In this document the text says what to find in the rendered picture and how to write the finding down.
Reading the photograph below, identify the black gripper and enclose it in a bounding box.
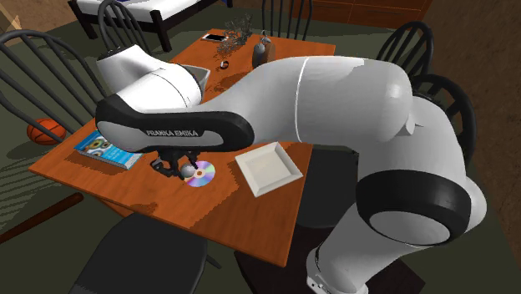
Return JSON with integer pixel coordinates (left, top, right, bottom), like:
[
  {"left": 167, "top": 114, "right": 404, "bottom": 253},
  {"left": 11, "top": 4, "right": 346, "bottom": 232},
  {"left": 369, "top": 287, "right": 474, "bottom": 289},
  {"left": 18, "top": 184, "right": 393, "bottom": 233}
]
[{"left": 150, "top": 148, "right": 201, "bottom": 181}]

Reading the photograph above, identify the shiny compact disc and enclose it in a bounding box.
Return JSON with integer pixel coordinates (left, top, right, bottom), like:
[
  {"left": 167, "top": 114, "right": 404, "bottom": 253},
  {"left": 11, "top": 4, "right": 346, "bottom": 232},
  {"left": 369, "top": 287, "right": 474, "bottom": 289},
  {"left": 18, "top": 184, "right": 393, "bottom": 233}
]
[{"left": 184, "top": 160, "right": 217, "bottom": 189}]

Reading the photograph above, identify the orange wooden table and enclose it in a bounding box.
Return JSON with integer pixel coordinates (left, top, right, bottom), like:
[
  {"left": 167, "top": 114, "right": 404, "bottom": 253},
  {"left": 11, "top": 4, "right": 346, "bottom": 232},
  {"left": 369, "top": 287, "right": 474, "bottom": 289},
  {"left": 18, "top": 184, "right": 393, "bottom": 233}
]
[{"left": 28, "top": 28, "right": 337, "bottom": 268}]

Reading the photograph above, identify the blue paperback book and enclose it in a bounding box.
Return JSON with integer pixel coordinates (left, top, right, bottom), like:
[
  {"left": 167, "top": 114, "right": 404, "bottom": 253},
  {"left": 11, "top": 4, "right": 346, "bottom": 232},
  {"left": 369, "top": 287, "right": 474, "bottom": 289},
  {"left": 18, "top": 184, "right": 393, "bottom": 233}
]
[{"left": 73, "top": 129, "right": 144, "bottom": 170}]

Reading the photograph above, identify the white square plate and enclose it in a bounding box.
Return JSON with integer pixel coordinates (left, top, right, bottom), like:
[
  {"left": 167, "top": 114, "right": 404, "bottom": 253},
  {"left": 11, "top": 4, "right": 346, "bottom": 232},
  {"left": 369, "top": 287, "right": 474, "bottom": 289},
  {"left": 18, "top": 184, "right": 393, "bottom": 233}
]
[{"left": 235, "top": 140, "right": 304, "bottom": 199}]

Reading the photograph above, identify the grey spindle-back chair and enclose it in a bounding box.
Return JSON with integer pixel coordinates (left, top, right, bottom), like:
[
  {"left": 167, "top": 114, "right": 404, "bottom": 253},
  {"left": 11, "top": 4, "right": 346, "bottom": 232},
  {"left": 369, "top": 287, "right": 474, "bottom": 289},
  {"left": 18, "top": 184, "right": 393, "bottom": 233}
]
[
  {"left": 96, "top": 0, "right": 153, "bottom": 56},
  {"left": 375, "top": 20, "right": 435, "bottom": 79},
  {"left": 261, "top": 0, "right": 314, "bottom": 41},
  {"left": 68, "top": 211, "right": 223, "bottom": 294},
  {"left": 0, "top": 29, "right": 108, "bottom": 136},
  {"left": 296, "top": 73, "right": 478, "bottom": 230}
]

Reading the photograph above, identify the dark grey vase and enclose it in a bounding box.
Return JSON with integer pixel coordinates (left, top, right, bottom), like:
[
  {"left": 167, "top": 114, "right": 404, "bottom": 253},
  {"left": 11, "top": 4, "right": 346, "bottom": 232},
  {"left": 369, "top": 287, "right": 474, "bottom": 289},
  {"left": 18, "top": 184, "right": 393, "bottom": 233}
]
[{"left": 251, "top": 35, "right": 271, "bottom": 69}]

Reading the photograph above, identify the orange basketball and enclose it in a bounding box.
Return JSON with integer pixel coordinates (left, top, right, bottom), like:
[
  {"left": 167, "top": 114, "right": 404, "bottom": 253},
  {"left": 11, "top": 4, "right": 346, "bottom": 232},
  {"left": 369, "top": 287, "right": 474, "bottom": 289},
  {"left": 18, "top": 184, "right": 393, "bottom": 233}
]
[{"left": 26, "top": 118, "right": 68, "bottom": 146}]

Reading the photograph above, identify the grey twig plant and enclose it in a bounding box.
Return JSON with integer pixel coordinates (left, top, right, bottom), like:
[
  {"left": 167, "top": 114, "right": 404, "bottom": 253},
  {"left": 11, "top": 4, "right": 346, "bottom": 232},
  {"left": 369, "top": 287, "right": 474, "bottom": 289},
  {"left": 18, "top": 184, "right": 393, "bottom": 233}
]
[{"left": 216, "top": 14, "right": 254, "bottom": 56}]

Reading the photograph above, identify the brown wooden baseball bat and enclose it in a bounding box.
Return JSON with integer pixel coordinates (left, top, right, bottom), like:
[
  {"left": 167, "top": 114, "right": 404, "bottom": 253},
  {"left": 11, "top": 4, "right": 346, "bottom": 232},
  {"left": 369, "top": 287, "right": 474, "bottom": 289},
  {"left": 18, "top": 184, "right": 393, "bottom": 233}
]
[{"left": 0, "top": 191, "right": 85, "bottom": 246}]

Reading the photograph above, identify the brown wooden cabinet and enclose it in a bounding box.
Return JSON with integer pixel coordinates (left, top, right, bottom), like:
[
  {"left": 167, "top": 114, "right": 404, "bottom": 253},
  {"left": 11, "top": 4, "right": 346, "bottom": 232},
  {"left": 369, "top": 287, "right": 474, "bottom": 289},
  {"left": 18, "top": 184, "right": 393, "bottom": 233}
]
[{"left": 291, "top": 0, "right": 434, "bottom": 30}]

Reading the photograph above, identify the dark frame bed white mattress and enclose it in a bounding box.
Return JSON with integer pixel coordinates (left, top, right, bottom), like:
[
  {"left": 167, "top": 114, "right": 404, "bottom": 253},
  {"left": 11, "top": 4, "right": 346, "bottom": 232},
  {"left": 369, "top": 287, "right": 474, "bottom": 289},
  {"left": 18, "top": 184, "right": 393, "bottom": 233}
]
[{"left": 67, "top": 0, "right": 234, "bottom": 53}]

